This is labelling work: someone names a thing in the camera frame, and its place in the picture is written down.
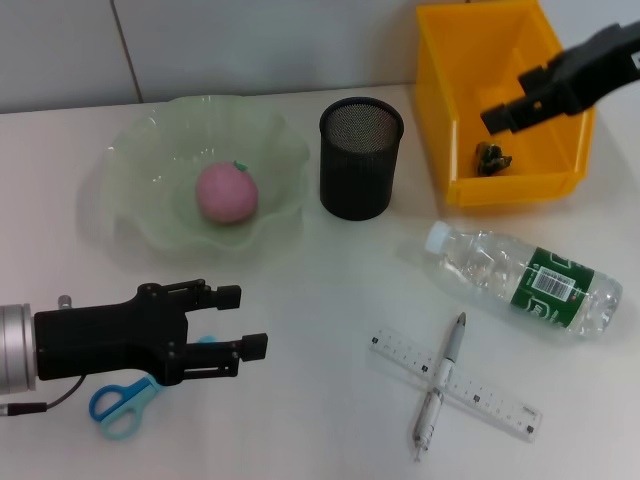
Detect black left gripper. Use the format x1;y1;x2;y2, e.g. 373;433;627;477
34;279;269;387

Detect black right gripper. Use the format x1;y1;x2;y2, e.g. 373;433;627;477
480;20;640;135

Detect green plastic wrapper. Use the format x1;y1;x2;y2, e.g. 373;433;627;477
472;141;514;177

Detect pink toy peach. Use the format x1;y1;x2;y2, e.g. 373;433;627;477
194;159;260;226

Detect clear plastic water bottle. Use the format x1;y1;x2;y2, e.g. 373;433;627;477
424;220;625;341

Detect blue scissors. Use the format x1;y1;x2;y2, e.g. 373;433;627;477
89;335;217;441

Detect black mesh pen holder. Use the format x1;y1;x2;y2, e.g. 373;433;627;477
318;97;405;222

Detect green glass fruit plate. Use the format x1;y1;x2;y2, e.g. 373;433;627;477
77;95;314;271

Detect white pen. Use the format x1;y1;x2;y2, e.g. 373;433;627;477
410;312;469;464

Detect transparent plastic ruler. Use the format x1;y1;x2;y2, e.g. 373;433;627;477
368;327;544;442

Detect yellow plastic bin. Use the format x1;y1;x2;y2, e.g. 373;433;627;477
414;0;597;208

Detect left arm cable with plug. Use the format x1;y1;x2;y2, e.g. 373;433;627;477
0;372;89;417

